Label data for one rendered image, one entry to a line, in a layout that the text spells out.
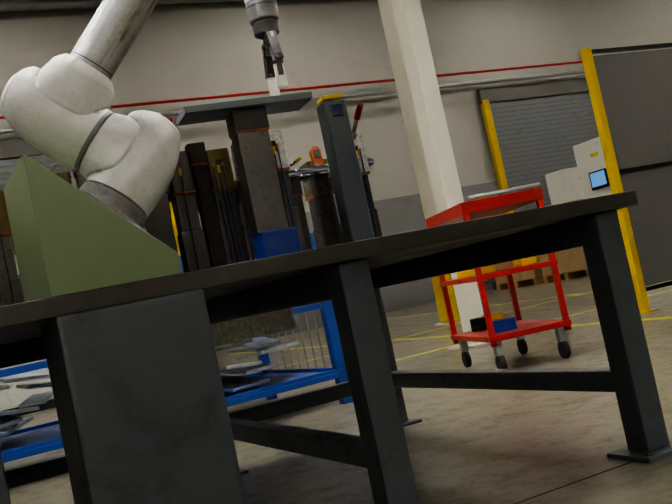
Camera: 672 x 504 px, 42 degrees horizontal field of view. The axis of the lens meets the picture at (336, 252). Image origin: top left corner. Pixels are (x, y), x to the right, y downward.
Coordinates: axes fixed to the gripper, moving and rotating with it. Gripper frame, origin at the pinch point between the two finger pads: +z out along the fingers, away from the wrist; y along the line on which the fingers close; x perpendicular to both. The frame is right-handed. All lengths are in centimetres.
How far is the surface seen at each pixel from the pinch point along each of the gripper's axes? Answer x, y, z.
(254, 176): 13.1, -6.8, 24.5
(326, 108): -11.9, -3.4, 8.1
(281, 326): 3, 71, 68
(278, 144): 1.6, 9.8, 13.6
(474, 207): -128, 188, 30
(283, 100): 1.1, -8.6, 5.2
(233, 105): 15.4, -10.5, 4.8
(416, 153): -279, 690, -79
